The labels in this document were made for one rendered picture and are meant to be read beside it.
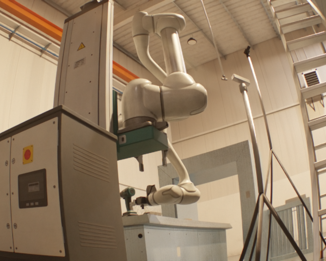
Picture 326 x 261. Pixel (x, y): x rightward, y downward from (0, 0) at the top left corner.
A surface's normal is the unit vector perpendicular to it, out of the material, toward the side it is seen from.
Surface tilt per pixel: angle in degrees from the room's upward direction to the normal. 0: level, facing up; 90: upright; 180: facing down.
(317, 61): 180
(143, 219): 67
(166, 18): 86
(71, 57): 90
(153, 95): 92
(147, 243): 90
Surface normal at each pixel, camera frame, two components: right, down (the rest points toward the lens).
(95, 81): -0.44, -0.29
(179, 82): -0.07, -0.57
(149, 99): 0.05, -0.30
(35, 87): 0.84, -0.26
